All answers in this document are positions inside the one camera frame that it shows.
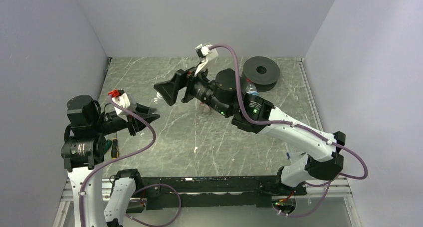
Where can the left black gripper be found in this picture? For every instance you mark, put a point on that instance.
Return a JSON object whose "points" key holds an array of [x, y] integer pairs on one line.
{"points": [[146, 113]]}

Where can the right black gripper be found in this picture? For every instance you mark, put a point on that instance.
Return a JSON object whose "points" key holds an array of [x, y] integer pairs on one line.
{"points": [[169, 90]]}

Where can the clear bottle blue white cap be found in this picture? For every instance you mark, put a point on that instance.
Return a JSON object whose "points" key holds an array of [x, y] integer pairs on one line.
{"points": [[159, 97]]}

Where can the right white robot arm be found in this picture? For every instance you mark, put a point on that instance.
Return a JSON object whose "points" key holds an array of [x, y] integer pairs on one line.
{"points": [[321, 159]]}

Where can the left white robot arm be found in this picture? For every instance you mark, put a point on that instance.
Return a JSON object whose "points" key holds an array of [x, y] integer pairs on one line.
{"points": [[84, 150]]}

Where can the water bottle red label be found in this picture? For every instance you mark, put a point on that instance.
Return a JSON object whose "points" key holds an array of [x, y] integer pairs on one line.
{"points": [[250, 88]]}

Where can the yellow black screwdriver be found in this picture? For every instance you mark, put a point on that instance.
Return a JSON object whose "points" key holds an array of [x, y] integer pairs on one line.
{"points": [[115, 148]]}

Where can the black filament spool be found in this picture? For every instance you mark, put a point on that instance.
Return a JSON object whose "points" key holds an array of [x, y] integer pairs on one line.
{"points": [[262, 71]]}

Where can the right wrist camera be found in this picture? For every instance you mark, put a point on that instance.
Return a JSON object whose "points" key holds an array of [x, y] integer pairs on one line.
{"points": [[206, 54]]}

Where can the aluminium frame rail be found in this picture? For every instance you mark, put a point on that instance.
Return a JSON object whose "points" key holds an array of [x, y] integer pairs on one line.
{"points": [[339, 188]]}

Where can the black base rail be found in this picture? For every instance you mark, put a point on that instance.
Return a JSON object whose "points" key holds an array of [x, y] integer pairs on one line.
{"points": [[173, 192]]}

